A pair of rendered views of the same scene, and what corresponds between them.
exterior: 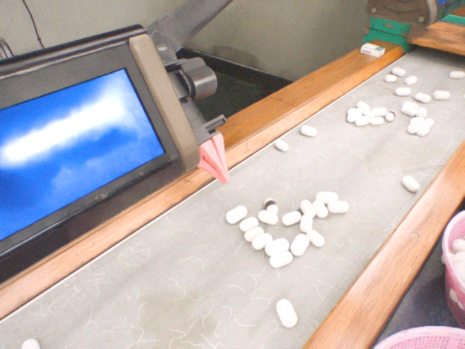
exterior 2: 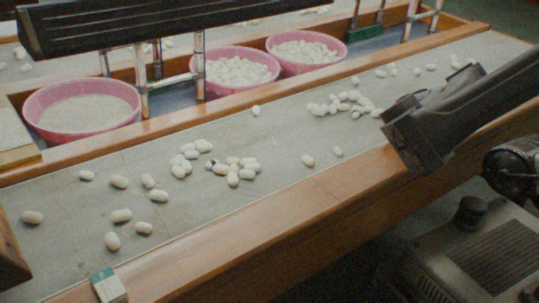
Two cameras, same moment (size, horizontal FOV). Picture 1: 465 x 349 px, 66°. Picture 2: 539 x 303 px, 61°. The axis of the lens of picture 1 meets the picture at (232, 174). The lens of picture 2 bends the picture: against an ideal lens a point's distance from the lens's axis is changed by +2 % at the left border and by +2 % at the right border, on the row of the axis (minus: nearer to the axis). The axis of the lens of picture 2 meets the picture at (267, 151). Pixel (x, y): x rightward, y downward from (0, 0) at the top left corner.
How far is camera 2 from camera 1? 1.51 m
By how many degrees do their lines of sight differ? 105
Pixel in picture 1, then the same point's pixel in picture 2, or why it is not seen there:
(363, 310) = (325, 71)
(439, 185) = (244, 99)
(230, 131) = (386, 160)
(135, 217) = not seen: hidden behind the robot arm
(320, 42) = not seen: outside the picture
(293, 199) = (338, 119)
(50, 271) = not seen: hidden behind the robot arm
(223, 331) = (381, 84)
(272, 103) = (338, 188)
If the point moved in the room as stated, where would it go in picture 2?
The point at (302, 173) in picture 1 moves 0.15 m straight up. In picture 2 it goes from (326, 133) to (335, 79)
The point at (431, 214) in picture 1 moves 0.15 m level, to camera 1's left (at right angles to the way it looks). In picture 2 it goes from (265, 89) to (319, 97)
